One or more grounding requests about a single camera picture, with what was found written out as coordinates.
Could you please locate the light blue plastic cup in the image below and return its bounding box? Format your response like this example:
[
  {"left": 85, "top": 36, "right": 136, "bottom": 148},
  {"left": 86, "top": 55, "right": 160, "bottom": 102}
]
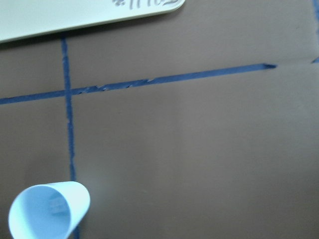
[{"left": 8, "top": 181, "right": 90, "bottom": 239}]

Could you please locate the cream bear serving tray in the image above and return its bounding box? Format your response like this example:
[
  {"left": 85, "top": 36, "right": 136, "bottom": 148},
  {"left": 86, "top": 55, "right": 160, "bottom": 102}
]
[{"left": 0, "top": 0, "right": 184, "bottom": 43}]

